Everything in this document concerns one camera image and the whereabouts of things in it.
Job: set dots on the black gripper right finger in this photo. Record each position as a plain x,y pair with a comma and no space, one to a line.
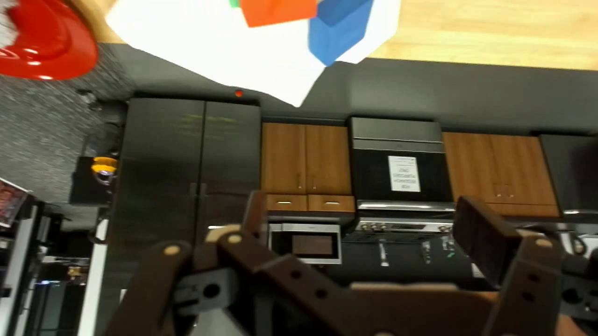
524,269

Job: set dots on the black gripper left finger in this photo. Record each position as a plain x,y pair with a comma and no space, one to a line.
148,303

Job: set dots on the red block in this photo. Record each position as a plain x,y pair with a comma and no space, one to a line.
273,12

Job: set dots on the blue block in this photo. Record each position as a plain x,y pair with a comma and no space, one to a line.
337,27

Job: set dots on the stainless steel refrigerator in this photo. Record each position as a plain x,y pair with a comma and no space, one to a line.
184,167

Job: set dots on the black oven stove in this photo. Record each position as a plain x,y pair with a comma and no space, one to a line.
400,176

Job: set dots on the microwave oven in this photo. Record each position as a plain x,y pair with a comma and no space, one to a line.
311,243

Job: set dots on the white paper sheet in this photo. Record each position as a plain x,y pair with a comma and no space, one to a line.
214,40

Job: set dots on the red plate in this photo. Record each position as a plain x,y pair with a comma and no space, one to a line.
51,41

